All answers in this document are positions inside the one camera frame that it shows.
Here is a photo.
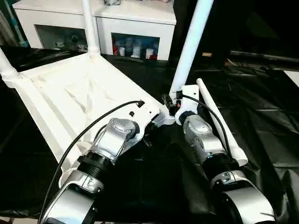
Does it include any white plastic table leg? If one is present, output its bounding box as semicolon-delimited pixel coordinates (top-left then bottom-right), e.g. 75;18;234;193
169;0;215;99
81;0;101;59
195;77;249;167
0;48;21;83

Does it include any white plastic table top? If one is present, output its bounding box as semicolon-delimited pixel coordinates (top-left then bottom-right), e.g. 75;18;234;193
0;54;176;189

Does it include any black shiny mat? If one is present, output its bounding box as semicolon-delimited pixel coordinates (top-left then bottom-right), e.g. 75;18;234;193
0;44;299;220

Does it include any white cabinet with glass doors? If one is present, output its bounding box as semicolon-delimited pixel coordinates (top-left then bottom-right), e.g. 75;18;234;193
12;0;178;62

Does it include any white flat item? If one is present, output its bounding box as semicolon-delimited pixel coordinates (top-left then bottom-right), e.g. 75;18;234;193
284;69;299;87

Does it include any grey curtain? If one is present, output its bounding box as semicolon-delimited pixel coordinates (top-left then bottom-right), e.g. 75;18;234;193
0;0;21;47

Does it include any right arm thick black cable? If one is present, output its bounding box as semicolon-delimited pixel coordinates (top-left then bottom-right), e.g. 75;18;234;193
178;92;237;162

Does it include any arm thick black cable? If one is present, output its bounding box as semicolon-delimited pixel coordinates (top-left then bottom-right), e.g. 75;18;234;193
38;99;145;224
178;92;237;162

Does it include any left arm thick black cable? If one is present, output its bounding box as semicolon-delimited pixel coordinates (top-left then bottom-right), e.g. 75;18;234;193
38;99;145;224

